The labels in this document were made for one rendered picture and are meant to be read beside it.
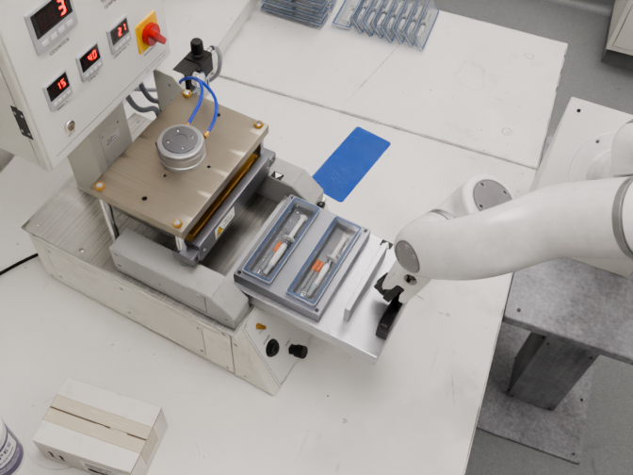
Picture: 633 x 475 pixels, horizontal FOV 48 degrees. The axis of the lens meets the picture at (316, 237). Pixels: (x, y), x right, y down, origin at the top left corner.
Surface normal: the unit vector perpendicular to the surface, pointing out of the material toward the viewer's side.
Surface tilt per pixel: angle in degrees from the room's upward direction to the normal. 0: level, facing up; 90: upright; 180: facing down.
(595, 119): 45
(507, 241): 51
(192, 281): 0
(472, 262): 64
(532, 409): 0
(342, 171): 0
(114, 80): 90
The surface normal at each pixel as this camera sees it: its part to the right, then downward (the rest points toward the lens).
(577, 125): -0.24, 0.12
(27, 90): 0.88, 0.40
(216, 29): 0.04, -0.58
